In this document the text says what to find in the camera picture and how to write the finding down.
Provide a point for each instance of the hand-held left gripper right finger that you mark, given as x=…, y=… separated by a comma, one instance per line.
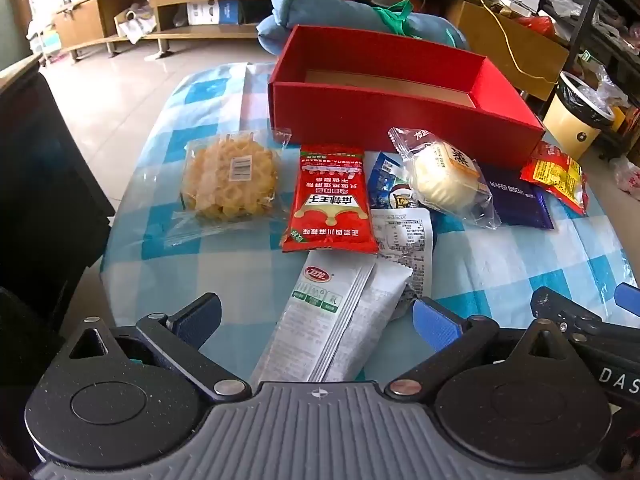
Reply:
x=430, y=322

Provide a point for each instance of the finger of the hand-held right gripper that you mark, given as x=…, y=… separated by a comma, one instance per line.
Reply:
x=629, y=297
x=565, y=312

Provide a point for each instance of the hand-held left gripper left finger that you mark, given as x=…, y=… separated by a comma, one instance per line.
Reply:
x=200, y=317

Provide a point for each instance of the white packet with grey print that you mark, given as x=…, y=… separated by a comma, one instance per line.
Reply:
x=382, y=295

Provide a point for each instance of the white packet with red seal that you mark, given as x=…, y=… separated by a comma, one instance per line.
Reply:
x=405, y=240

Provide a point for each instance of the white packet with green label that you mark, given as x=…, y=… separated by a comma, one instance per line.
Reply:
x=310, y=320

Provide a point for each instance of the purple wafer packet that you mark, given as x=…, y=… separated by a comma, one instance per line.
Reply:
x=520, y=200

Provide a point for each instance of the yellow crispy snack clear packet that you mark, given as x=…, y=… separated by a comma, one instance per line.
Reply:
x=225, y=195

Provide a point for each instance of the red yellow snack packet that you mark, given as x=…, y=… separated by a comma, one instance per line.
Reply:
x=555, y=172

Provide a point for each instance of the white bun clear packet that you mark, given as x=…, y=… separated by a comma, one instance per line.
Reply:
x=440, y=180

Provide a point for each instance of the red cardboard box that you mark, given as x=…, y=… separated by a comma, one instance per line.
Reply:
x=375, y=115

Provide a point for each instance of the blue white checkered tablecloth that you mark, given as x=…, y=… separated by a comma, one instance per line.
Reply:
x=500, y=270

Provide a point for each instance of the white plastic bag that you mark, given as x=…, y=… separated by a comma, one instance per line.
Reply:
x=627, y=175

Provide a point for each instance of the blue white snack packet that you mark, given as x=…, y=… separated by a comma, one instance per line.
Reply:
x=385, y=180

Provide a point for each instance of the red sauce packet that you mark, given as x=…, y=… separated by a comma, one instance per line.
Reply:
x=330, y=200

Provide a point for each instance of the yellow trash bin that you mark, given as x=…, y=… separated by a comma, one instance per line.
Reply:
x=570, y=125

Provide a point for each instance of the black furniture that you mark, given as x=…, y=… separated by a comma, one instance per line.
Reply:
x=45, y=185

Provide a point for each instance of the black metal rack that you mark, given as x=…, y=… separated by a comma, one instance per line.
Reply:
x=600, y=35

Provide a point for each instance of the red plastic bag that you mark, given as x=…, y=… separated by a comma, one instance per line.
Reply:
x=535, y=25

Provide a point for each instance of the white paper bag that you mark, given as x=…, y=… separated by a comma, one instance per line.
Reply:
x=132, y=25

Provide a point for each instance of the white and blue carton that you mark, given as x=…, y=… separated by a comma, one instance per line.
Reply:
x=212, y=12

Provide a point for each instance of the wooden TV cabinet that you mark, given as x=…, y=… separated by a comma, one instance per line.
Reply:
x=200, y=0

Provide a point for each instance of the rolled blue blanket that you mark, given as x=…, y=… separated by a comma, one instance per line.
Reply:
x=320, y=7

